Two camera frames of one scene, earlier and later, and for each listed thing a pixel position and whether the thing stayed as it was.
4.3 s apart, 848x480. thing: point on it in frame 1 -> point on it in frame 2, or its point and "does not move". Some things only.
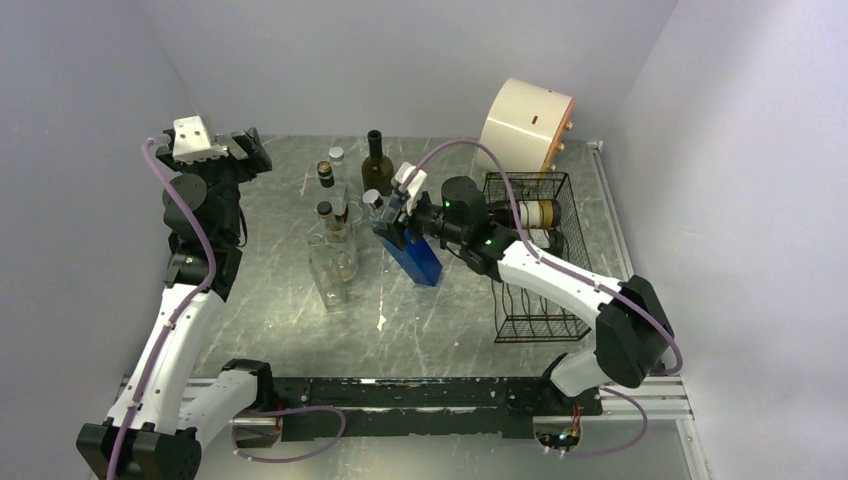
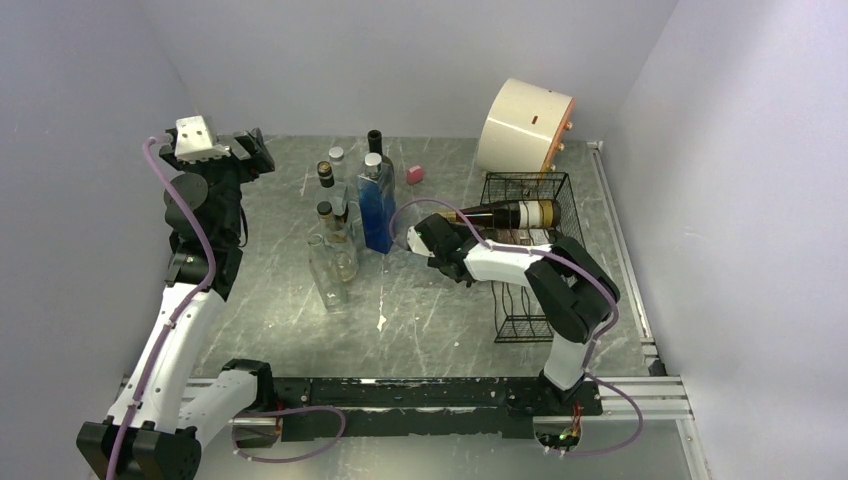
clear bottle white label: [342, 244] does not move
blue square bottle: [418, 259] -> [378, 191]
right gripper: [395, 232] -> [432, 262]
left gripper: [255, 160] does not move
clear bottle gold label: [336, 195] does not move
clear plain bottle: [331, 269] does not move
